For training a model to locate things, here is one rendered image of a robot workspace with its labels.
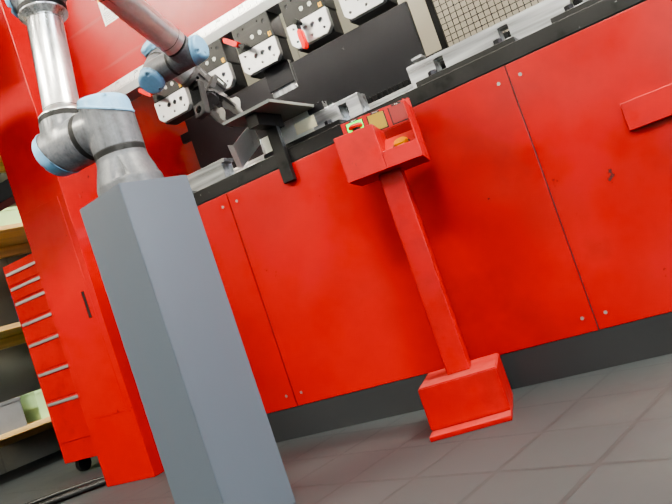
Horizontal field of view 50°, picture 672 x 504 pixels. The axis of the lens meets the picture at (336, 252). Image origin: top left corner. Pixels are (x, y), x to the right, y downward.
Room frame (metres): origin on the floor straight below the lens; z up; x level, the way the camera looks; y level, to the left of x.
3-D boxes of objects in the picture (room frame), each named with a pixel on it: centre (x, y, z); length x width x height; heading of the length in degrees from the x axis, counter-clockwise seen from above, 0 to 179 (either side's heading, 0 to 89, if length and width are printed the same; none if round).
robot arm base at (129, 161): (1.61, 0.39, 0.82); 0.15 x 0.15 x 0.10
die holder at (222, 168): (2.60, 0.47, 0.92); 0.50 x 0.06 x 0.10; 61
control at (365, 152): (1.85, -0.20, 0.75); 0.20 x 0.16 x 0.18; 76
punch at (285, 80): (2.33, -0.01, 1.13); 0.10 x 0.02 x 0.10; 61
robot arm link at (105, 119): (1.61, 0.40, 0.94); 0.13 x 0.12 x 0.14; 64
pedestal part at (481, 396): (1.82, -0.19, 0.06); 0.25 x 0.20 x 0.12; 166
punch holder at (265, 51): (2.34, 0.01, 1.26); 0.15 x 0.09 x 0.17; 61
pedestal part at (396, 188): (1.85, -0.20, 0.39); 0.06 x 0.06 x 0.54; 76
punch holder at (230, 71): (2.44, 0.18, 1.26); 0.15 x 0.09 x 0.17; 61
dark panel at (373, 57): (2.89, -0.05, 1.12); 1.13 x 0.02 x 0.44; 61
